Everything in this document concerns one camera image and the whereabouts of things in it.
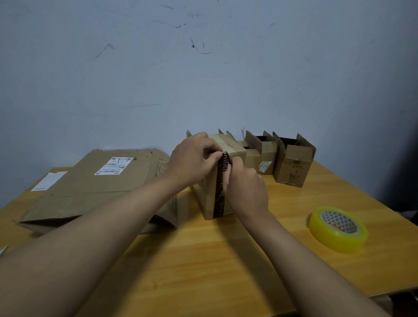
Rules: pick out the person's left hand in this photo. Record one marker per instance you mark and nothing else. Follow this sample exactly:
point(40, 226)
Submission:
point(189, 160)

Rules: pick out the person's right hand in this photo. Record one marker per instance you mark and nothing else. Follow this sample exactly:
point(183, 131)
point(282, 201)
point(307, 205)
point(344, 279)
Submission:
point(245, 189)

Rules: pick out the person's right thumb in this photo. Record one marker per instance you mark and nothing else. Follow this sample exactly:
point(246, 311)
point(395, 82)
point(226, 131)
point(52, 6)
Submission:
point(227, 176)

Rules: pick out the person's left thumb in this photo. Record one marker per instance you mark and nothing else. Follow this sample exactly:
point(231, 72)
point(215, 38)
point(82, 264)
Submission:
point(214, 160)

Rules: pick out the dark printed tape strip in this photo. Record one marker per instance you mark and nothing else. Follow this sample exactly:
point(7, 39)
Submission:
point(218, 196)

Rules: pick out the taped brown cardboard box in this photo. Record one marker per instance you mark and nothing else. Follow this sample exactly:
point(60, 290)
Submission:
point(205, 196)

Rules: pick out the person's right forearm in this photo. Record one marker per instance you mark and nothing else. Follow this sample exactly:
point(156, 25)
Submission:
point(303, 267)

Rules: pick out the person's left forearm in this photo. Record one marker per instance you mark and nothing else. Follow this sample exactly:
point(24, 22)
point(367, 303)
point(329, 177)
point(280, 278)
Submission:
point(81, 254)

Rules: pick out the small open cardboard box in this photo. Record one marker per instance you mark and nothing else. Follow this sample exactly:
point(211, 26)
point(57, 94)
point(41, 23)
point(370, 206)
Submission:
point(253, 160)

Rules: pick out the open cardboard box white sticker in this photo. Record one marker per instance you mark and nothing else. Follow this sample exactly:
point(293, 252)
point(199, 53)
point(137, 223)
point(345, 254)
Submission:
point(267, 152)

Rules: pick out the open cardboard box with handwriting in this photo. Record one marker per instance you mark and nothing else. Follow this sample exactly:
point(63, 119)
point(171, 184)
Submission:
point(294, 166)

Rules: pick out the white shipping label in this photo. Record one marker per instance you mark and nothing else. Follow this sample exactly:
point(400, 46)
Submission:
point(114, 165)

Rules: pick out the large flattened cardboard box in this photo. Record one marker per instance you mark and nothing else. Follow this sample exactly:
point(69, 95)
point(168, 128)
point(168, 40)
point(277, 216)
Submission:
point(98, 192)

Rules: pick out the yellow tape roll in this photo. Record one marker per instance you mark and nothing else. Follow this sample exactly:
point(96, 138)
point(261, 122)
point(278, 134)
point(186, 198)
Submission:
point(338, 230)

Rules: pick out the white paper sheet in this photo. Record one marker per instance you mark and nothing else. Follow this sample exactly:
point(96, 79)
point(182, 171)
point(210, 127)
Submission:
point(49, 181)

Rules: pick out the metal tool tip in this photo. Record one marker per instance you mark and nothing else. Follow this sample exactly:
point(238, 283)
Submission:
point(3, 251)

